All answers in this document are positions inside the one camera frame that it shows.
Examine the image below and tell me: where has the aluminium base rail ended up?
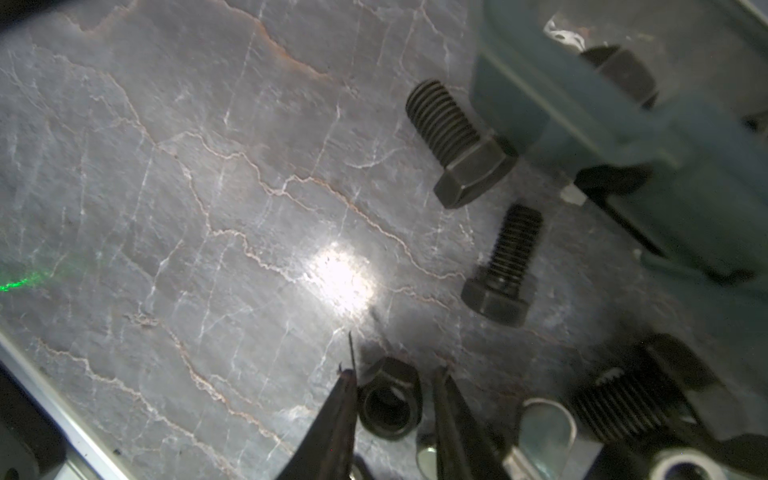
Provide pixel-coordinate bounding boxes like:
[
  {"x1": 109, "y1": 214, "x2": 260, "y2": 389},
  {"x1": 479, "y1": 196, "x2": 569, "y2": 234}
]
[{"x1": 1, "y1": 333, "x2": 136, "y2": 479}]

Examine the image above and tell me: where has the black hex bolt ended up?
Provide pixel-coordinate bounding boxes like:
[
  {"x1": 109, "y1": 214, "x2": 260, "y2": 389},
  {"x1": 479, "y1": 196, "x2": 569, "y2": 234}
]
[
  {"x1": 460, "y1": 204, "x2": 543, "y2": 327},
  {"x1": 405, "y1": 79, "x2": 518, "y2": 209},
  {"x1": 571, "y1": 334, "x2": 747, "y2": 443}
]

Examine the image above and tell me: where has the silver wing nut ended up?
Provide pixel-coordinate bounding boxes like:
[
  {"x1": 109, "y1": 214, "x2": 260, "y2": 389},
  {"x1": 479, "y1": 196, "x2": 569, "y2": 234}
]
[{"x1": 503, "y1": 397, "x2": 578, "y2": 480}]

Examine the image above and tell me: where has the green transparent compartment box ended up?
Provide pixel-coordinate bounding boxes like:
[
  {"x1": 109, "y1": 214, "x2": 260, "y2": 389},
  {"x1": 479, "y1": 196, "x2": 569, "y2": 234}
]
[{"x1": 470, "y1": 1, "x2": 767, "y2": 297}]

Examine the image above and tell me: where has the black hex nut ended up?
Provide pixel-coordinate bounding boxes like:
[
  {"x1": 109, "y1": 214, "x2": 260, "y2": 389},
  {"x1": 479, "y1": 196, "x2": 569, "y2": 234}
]
[{"x1": 358, "y1": 357, "x2": 423, "y2": 441}]

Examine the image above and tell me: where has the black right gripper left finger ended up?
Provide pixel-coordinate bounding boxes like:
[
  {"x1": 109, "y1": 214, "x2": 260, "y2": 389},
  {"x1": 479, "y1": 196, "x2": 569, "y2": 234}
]
[{"x1": 277, "y1": 333, "x2": 358, "y2": 479}]

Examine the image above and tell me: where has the silver hex nut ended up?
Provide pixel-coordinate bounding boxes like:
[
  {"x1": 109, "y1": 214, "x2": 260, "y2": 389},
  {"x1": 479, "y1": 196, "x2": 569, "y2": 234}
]
[{"x1": 646, "y1": 447, "x2": 728, "y2": 480}]

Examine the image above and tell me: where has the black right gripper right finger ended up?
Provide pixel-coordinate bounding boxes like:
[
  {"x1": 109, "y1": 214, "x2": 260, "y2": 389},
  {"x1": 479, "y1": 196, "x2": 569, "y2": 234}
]
[{"x1": 432, "y1": 367, "x2": 510, "y2": 479}]

